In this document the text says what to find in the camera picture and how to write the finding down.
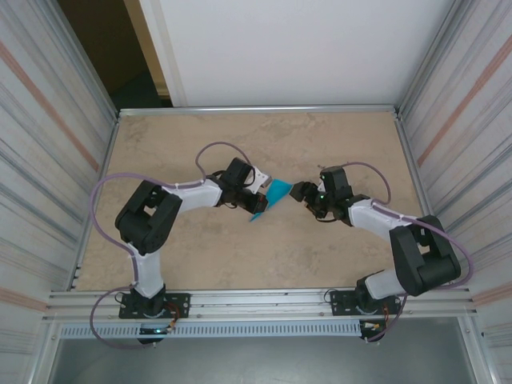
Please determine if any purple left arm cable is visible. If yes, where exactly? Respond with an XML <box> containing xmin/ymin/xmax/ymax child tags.
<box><xmin>90</xmin><ymin>142</ymin><xmax>249</xmax><ymax>351</ymax></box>

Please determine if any aluminium mounting rail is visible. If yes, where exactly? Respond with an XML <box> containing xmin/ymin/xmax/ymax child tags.
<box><xmin>42</xmin><ymin>284</ymin><xmax>479</xmax><ymax>323</ymax></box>

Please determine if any aluminium frame crossbar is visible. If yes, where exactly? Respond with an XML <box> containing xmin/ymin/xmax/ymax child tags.
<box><xmin>118</xmin><ymin>104</ymin><xmax>401</xmax><ymax>118</ymax></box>

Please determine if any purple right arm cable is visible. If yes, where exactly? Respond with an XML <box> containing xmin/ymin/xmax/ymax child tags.
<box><xmin>343</xmin><ymin>162</ymin><xmax>476</xmax><ymax>344</ymax></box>

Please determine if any small circuit board with wires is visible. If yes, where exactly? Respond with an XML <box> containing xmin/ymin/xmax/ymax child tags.
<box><xmin>358</xmin><ymin>319</ymin><xmax>387</xmax><ymax>334</ymax></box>
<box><xmin>138</xmin><ymin>324</ymin><xmax>178</xmax><ymax>336</ymax></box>

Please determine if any aluminium side frame bar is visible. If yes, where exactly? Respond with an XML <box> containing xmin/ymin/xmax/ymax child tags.
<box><xmin>70</xmin><ymin>114</ymin><xmax>121</xmax><ymax>291</ymax></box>
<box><xmin>394</xmin><ymin>111</ymin><xmax>453</xmax><ymax>286</ymax></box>

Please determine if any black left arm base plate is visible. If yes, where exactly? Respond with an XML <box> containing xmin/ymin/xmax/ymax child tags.
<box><xmin>118</xmin><ymin>293</ymin><xmax>191</xmax><ymax>320</ymax></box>

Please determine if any tan door frame strip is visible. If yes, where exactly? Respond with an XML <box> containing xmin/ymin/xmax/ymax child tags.
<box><xmin>122</xmin><ymin>0</ymin><xmax>171</xmax><ymax>97</ymax></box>

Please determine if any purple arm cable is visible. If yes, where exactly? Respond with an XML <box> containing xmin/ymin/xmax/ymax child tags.
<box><xmin>343</xmin><ymin>162</ymin><xmax>476</xmax><ymax>344</ymax></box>
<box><xmin>90</xmin><ymin>142</ymin><xmax>249</xmax><ymax>351</ymax></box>

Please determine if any grey slotted cable duct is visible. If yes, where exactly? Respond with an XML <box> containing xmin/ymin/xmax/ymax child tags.
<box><xmin>58</xmin><ymin>322</ymin><xmax>363</xmax><ymax>339</ymax></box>

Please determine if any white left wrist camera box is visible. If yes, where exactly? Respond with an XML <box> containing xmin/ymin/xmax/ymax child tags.
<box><xmin>245</xmin><ymin>167</ymin><xmax>274</xmax><ymax>196</ymax></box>

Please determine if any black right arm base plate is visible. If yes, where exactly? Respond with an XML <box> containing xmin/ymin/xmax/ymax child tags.
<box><xmin>330</xmin><ymin>288</ymin><xmax>402</xmax><ymax>317</ymax></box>

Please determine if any teal cloth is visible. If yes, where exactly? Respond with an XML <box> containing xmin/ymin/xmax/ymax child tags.
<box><xmin>248</xmin><ymin>179</ymin><xmax>293</xmax><ymax>223</ymax></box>

